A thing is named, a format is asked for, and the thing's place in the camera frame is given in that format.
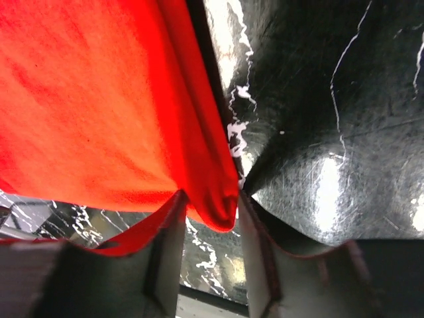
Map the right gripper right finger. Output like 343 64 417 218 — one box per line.
238 193 423 317

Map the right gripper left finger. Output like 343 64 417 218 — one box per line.
1 190 187 317

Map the red t-shirt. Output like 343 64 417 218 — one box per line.
1 1 239 232

